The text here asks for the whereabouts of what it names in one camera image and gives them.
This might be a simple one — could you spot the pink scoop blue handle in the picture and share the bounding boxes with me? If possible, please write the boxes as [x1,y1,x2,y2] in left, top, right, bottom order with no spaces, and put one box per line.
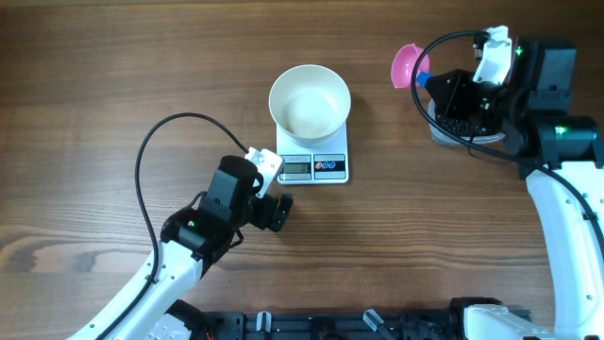
[391,43,432,89]

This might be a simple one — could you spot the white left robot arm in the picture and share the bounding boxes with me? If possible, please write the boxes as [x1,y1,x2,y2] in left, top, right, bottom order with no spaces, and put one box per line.
[74,149,294,339]

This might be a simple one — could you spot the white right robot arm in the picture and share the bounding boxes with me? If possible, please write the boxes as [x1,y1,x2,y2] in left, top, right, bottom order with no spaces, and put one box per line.
[410,30,603,339]

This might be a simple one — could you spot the white digital kitchen scale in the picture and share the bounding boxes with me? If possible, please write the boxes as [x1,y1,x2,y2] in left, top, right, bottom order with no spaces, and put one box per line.
[277,124,349,185]

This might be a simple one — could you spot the white bowl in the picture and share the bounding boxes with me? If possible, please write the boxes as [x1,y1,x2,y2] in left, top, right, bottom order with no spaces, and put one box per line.
[268,64,352,145]

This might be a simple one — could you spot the black beans in container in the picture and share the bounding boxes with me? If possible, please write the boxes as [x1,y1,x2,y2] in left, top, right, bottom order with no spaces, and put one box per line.
[435,114,493,137]

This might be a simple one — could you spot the clear plastic bean container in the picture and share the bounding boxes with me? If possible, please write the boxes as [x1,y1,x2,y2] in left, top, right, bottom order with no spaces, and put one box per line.
[428,99,505,146]

